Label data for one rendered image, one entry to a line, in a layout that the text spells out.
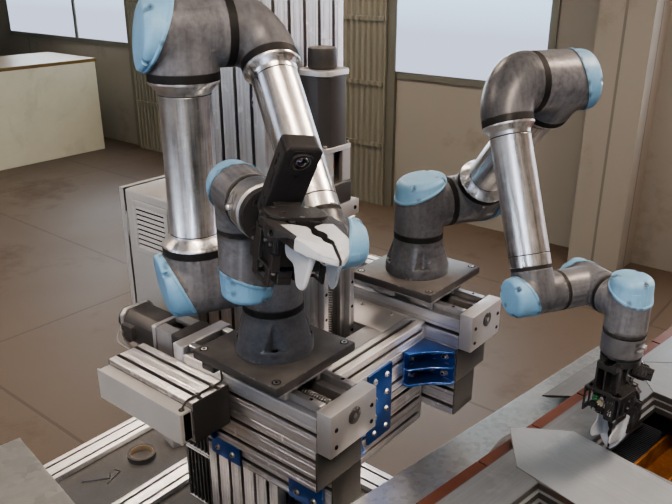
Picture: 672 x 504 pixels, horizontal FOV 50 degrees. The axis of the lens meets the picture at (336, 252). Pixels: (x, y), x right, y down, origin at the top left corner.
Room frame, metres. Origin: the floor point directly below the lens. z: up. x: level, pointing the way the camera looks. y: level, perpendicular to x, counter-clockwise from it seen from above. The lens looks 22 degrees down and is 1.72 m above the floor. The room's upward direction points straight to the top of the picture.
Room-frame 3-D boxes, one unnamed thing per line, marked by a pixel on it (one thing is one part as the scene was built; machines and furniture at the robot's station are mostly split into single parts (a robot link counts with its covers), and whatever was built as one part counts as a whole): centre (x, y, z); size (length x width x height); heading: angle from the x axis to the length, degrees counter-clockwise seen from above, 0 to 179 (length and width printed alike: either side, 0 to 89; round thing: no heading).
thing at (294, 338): (1.24, 0.12, 1.09); 0.15 x 0.15 x 0.10
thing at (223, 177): (0.95, 0.13, 1.43); 0.11 x 0.08 x 0.09; 25
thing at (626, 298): (1.17, -0.52, 1.16); 0.09 x 0.08 x 0.11; 22
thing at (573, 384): (1.65, -0.70, 0.70); 0.39 x 0.12 x 0.04; 132
